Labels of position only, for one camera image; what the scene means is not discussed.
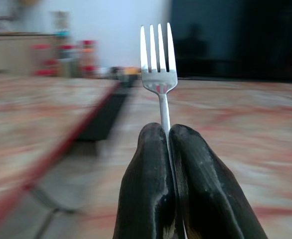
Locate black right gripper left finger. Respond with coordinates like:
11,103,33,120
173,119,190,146
112,122,179,239

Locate red patterned carpet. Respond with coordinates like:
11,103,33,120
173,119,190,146
0,74,292,239

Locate silver metal fork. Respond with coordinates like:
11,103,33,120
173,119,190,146
140,22,178,160

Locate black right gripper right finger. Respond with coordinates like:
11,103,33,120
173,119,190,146
168,123,269,239

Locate red and white containers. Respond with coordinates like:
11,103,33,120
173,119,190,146
31,38,98,78

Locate beige low cabinet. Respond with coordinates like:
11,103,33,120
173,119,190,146
0,33,59,75

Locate dark television screen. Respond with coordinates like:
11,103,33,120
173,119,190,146
169,0,292,82

